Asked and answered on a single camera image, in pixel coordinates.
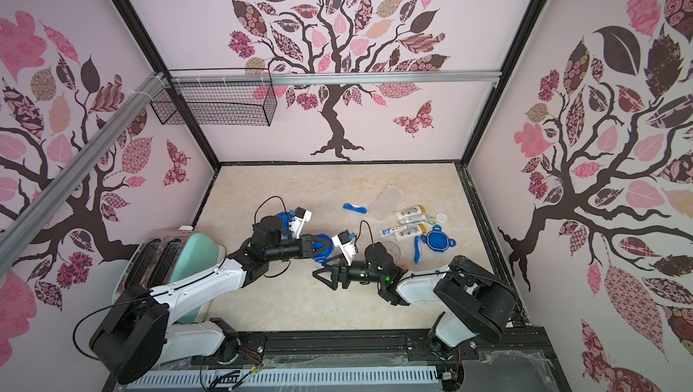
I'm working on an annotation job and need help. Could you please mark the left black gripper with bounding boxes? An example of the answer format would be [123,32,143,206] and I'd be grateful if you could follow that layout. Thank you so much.
[266,235,330,263]

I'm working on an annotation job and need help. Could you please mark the white toothpaste tube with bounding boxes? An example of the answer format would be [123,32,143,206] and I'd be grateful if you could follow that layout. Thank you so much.
[379,220,424,237]

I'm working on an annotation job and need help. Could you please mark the detached blue container lid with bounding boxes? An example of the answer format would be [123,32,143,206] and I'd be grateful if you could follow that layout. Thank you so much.
[420,224,457,252]

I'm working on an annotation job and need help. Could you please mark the small white round cap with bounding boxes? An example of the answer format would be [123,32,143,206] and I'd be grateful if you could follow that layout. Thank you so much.
[435,213,449,224]

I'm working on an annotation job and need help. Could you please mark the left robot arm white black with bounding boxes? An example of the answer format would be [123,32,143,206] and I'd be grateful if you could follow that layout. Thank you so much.
[88,216,330,385]

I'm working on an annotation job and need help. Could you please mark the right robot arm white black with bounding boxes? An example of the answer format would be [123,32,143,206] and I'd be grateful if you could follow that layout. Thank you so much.
[312,242,519,349]

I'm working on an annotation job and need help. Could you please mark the clear drinking glass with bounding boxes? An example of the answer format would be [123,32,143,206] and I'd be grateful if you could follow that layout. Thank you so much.
[382,240,402,267]

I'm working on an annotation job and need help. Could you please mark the mint green silver toaster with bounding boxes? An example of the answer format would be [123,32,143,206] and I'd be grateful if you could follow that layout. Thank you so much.
[113,225,227,301]

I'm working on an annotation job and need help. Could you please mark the black wire basket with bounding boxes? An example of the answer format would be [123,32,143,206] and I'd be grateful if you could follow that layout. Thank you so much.
[150,67,278,127]

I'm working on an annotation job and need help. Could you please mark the back aluminium rail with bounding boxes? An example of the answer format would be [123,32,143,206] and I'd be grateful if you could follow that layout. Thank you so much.
[171,69,502,86]

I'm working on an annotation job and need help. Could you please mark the aluminium rail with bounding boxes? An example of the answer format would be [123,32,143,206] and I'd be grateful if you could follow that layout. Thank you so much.
[1,73,168,273]
[171,69,502,86]

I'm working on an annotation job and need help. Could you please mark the white slotted cable duct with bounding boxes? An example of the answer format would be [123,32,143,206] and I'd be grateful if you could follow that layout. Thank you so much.
[124,366,440,391]

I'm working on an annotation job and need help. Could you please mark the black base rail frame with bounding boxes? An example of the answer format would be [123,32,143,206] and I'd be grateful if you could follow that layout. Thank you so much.
[103,327,570,391]

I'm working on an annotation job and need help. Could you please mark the left aluminium rail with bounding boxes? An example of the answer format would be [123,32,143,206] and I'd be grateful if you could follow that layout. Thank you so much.
[1,73,168,273]

